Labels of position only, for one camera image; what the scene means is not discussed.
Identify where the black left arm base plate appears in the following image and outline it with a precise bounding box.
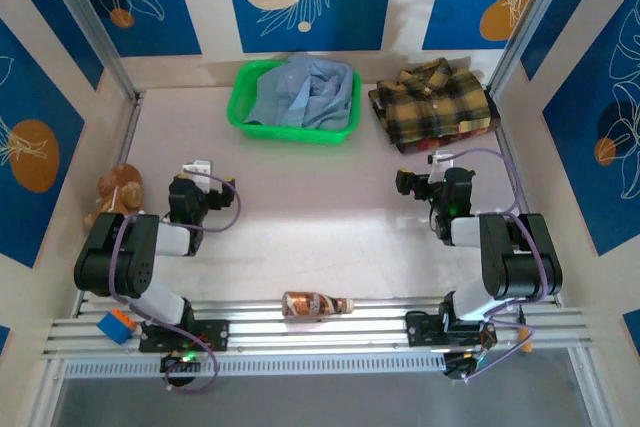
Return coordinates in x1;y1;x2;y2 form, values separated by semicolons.
138;319;230;353

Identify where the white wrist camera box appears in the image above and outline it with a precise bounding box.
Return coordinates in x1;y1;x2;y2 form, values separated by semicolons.
427;149;455;183
181;158;214;184

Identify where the white slotted cable duct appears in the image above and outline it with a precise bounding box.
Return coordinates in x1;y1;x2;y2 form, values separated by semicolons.
63;354;449;379

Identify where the yellow plaid folded shirt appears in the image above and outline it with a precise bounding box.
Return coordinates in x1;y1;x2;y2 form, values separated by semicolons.
368;57;494;146

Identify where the blue orange toy block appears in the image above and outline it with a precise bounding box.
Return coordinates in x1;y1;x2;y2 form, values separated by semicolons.
96;310;137;347

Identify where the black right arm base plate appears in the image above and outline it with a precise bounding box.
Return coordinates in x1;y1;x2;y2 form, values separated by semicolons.
405;310;499;348

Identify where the aluminium rail bed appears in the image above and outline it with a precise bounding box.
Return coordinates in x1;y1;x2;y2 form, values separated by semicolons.
42;296;586;359

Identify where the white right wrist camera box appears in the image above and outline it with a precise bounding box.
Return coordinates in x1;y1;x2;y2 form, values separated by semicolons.
427;149;455;183

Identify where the brown plastic bottle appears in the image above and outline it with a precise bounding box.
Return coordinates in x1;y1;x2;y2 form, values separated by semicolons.
282;290;356;319

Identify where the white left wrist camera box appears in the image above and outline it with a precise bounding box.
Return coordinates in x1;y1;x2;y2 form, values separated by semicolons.
181;158;214;184

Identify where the green plastic basket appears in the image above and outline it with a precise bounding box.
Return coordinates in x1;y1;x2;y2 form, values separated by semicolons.
227;60;363;146

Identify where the light blue long sleeve shirt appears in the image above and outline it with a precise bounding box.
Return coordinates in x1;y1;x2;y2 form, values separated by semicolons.
243;53;355;132

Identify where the orange handle screwdriver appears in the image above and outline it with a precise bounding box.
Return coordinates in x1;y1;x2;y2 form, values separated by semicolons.
518;304;534;353

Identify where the brown teddy bear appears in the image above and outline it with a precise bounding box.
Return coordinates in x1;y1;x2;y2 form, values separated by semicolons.
84;163;146;228

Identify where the black controller board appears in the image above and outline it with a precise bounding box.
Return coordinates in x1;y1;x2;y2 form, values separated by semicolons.
159;350;202;374
442;350;489;381

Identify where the aluminium corner post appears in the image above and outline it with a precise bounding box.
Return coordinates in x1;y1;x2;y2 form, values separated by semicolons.
37;0;144;103
487;0;584;98

